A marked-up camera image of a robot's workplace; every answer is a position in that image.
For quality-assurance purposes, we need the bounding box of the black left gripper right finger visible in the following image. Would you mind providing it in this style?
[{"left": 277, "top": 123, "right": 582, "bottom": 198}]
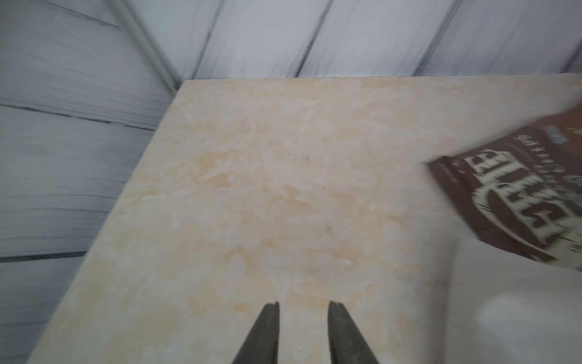
[{"left": 327, "top": 301, "right": 379, "bottom": 364}]

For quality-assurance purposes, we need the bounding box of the small beige cloth bag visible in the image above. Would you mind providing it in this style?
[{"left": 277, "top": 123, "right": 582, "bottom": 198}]
[{"left": 444, "top": 238, "right": 581, "bottom": 363}]

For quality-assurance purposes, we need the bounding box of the brown Kettle chips bag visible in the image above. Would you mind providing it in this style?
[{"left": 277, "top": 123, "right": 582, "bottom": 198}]
[{"left": 427, "top": 106, "right": 581, "bottom": 271}]

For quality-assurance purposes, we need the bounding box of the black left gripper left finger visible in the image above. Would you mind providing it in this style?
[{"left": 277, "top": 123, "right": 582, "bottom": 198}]
[{"left": 232, "top": 302, "right": 280, "bottom": 364}]

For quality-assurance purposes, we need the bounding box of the left aluminium frame post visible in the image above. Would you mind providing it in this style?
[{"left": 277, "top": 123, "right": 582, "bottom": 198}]
[{"left": 106, "top": 0, "right": 182, "bottom": 95}]

